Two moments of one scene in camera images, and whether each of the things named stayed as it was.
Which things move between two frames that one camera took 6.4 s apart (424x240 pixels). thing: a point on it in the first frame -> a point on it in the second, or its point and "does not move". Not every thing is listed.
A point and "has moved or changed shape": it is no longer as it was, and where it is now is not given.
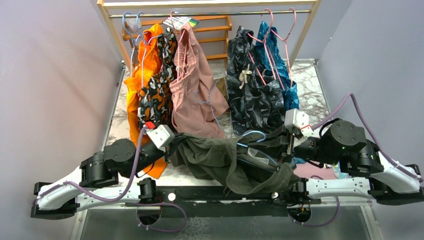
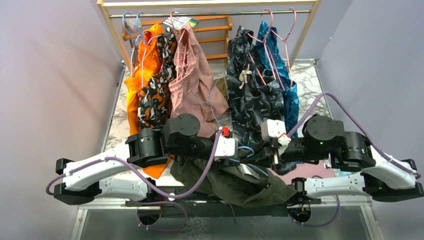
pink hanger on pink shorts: (172, 14) does not move
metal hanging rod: (276, 12) does not move
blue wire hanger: (261, 153) -> (252, 154)
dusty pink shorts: (198, 98) does not move
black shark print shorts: (256, 100) does not move
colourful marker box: (177, 22) does not move
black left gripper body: (165, 154) -> (220, 162)
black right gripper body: (286, 149) -> (272, 157)
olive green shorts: (217, 160) has moved or changed shape
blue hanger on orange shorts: (145, 41) does not move
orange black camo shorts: (155, 98) does not move
